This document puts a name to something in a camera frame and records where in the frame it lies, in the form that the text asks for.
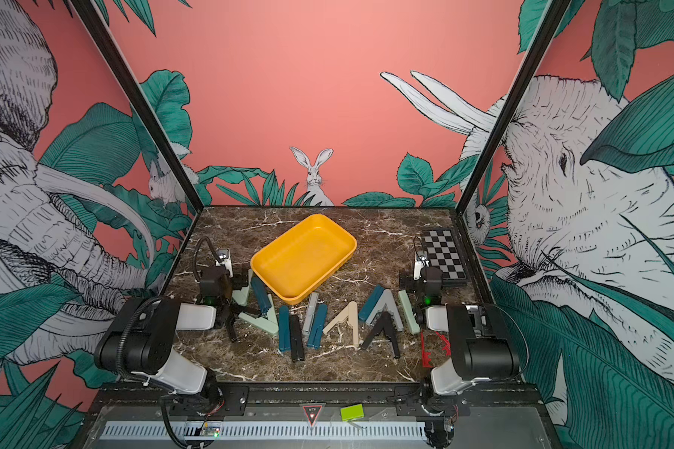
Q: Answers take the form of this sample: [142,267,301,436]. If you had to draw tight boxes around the beige open pliers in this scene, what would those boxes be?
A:
[323,301,361,349]

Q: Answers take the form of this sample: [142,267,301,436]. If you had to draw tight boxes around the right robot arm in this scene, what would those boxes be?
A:
[399,267,522,396]

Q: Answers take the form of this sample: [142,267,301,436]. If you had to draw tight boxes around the black frame post right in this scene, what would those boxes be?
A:
[456,0,570,215]

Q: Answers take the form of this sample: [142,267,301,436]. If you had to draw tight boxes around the black closed pliers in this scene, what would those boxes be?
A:
[288,314,305,363]

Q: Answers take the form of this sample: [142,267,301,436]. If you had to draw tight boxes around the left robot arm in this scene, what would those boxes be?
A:
[94,265,262,397]

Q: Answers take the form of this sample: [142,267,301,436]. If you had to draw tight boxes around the mint green open pliers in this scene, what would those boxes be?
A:
[232,286,279,337]

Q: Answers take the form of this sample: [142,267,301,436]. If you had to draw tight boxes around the black frame post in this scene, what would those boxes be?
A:
[70,0,204,213]
[456,0,570,215]

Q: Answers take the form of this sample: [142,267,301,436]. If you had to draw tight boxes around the black open pliers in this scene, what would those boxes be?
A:
[359,312,401,359]

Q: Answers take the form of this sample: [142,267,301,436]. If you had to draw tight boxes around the mint green pliers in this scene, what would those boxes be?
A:
[398,290,421,335]
[232,286,279,337]

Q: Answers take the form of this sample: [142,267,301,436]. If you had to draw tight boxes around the grey closed pliers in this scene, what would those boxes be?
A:
[303,292,319,337]

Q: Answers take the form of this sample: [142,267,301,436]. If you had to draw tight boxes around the black frame post left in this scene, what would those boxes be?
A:
[70,0,204,213]

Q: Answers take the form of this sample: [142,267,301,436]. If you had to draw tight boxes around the red plastic tool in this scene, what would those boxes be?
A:
[419,330,451,369]

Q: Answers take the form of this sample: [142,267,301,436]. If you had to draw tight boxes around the black white checkerboard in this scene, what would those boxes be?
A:
[421,228,468,286]

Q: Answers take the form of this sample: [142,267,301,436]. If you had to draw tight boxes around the yellow plastic storage tray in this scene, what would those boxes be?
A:
[250,214,358,305]

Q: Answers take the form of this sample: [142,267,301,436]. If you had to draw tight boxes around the green sticky note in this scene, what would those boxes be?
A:
[340,403,365,422]

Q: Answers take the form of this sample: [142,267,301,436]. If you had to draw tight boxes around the black mounting rail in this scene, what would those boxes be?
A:
[89,381,546,419]

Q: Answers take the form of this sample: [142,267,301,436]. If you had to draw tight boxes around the grey pliers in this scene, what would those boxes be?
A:
[303,292,319,337]
[364,289,404,331]

